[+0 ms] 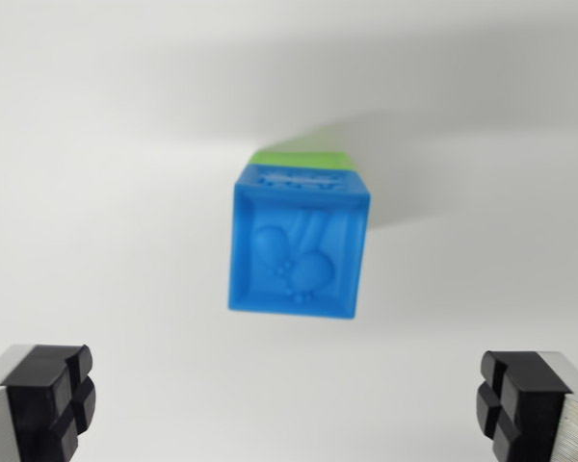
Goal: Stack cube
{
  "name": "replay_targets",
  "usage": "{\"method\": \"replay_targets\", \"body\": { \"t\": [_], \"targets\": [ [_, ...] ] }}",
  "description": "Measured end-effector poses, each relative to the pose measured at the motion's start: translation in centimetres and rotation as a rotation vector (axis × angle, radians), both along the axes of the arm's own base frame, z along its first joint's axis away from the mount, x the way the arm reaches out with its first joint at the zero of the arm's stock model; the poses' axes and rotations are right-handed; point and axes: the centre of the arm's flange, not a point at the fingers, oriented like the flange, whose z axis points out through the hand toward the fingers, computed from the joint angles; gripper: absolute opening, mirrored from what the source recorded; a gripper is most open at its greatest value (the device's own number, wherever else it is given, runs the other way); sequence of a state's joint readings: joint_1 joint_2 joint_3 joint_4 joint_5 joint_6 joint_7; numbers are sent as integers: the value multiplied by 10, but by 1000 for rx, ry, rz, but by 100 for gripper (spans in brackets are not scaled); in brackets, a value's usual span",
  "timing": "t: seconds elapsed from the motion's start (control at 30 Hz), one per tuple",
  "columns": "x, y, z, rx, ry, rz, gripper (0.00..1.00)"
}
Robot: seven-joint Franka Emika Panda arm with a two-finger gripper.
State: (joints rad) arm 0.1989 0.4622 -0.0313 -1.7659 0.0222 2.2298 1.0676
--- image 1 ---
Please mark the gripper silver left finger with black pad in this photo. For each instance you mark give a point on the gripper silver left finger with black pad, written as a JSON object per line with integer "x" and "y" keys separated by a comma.
{"x": 34, "y": 409}

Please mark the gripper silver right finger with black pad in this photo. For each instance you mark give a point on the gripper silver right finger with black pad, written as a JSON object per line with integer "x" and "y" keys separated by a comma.
{"x": 534, "y": 409}

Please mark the blue soft toy cube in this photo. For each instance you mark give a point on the blue soft toy cube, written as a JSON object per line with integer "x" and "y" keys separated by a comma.
{"x": 298, "y": 250}

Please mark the green soft toy cube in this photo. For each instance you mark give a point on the green soft toy cube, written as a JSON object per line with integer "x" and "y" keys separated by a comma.
{"x": 303, "y": 158}

